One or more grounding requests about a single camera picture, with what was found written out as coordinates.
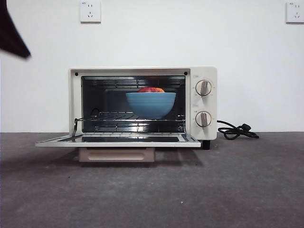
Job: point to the blue ceramic bowl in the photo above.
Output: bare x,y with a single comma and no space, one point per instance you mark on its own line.
150,104

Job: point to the cream toaster oven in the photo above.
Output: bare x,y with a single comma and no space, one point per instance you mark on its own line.
204,71

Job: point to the beige oven knob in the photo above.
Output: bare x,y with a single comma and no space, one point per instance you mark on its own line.
203,119
203,88

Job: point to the red yellow apple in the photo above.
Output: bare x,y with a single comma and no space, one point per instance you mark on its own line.
150,90

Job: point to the black oven foot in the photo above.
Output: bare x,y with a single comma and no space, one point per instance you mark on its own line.
206,145

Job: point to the white wall socket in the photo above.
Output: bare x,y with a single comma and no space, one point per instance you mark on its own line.
295,13
90,12

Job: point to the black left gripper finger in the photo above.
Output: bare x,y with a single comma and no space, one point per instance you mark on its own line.
10,35

